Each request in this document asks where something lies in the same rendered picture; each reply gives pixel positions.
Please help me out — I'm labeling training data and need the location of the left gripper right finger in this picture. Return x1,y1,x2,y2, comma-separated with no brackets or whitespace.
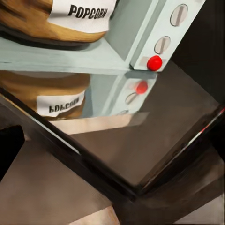
210,124,225,163

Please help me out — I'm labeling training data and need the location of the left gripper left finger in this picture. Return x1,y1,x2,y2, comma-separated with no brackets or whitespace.
0,125,25,181

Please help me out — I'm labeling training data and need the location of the microwave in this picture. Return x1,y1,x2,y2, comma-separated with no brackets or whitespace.
0,0,225,223

